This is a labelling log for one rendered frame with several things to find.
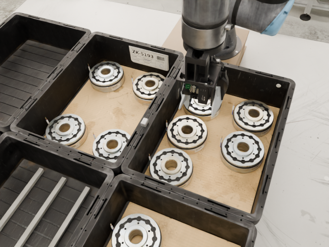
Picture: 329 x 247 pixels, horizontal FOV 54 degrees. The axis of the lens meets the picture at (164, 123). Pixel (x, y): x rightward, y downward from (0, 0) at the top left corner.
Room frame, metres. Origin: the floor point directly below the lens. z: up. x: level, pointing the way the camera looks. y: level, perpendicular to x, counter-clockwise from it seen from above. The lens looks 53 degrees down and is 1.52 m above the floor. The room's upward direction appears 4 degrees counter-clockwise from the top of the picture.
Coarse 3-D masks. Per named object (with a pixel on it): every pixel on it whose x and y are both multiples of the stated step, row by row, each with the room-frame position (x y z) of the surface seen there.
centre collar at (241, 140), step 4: (236, 140) 0.43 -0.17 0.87; (240, 140) 0.43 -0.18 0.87; (244, 140) 0.43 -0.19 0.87; (236, 144) 0.42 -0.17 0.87; (248, 144) 0.42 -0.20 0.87; (252, 144) 0.42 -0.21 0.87; (236, 148) 0.41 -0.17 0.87; (252, 148) 0.41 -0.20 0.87; (236, 152) 0.40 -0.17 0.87; (240, 152) 0.40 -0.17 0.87; (244, 152) 0.40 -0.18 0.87; (248, 152) 0.40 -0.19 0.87; (244, 156) 0.39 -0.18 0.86
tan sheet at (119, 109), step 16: (128, 80) 0.71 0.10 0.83; (80, 96) 0.66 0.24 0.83; (96, 96) 0.65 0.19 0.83; (112, 96) 0.65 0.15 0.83; (128, 96) 0.64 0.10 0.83; (64, 112) 0.60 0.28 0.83; (80, 112) 0.59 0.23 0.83; (96, 112) 0.59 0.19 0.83; (112, 112) 0.58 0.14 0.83; (128, 112) 0.58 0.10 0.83; (144, 112) 0.58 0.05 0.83; (96, 128) 0.53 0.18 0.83; (112, 128) 0.53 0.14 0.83; (128, 128) 0.52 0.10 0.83
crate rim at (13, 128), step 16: (96, 32) 0.82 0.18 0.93; (80, 48) 0.75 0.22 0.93; (160, 48) 0.72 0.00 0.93; (64, 64) 0.69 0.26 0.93; (176, 64) 0.65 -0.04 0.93; (160, 96) 0.54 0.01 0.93; (16, 128) 0.47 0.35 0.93; (48, 144) 0.42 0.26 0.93; (128, 144) 0.41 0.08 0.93; (96, 160) 0.37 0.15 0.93
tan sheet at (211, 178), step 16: (224, 96) 0.61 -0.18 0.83; (176, 112) 0.57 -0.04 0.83; (224, 112) 0.55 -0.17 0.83; (208, 128) 0.50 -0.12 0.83; (224, 128) 0.50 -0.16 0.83; (272, 128) 0.49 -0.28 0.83; (160, 144) 0.46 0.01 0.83; (208, 144) 0.45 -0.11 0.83; (192, 160) 0.41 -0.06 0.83; (208, 160) 0.41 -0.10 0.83; (192, 176) 0.36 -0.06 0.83; (208, 176) 0.36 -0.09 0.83; (224, 176) 0.36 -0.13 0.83; (240, 176) 0.36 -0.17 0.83; (256, 176) 0.35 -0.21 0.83; (208, 192) 0.32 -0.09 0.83; (224, 192) 0.32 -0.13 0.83; (240, 192) 0.32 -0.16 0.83; (240, 208) 0.28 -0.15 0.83
